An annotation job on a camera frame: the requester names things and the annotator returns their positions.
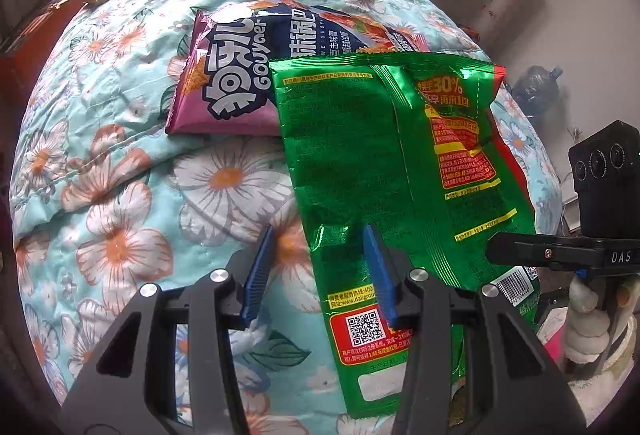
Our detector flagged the floral light blue blanket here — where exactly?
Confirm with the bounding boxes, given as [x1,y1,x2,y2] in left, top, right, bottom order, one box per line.
[10,0,563,435]

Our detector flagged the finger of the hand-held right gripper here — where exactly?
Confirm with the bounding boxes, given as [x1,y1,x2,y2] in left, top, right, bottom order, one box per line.
[485,231,606,271]

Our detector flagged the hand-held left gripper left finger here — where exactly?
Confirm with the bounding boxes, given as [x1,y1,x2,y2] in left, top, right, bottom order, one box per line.
[59,225,276,435]

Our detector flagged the person's right hand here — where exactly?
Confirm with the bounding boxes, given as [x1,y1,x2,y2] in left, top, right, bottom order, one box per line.
[562,276,640,368]

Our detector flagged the large clear water jug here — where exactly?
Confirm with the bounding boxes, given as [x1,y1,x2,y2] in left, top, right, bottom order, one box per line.
[510,65,565,118]

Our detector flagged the orange cardboard box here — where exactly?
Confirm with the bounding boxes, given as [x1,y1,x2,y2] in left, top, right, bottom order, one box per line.
[0,0,108,61]

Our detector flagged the purple snack bag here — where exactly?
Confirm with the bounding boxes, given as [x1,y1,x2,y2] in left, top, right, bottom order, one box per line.
[165,4,433,137]

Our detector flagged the white flower print roll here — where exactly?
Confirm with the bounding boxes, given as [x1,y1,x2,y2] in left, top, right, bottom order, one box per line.
[472,0,543,41]

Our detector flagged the large green snack bag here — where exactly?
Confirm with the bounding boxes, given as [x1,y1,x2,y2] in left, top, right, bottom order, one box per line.
[268,51,538,421]

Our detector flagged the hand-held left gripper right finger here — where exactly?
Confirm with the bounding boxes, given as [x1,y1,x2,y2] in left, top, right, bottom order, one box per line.
[362,222,586,435]

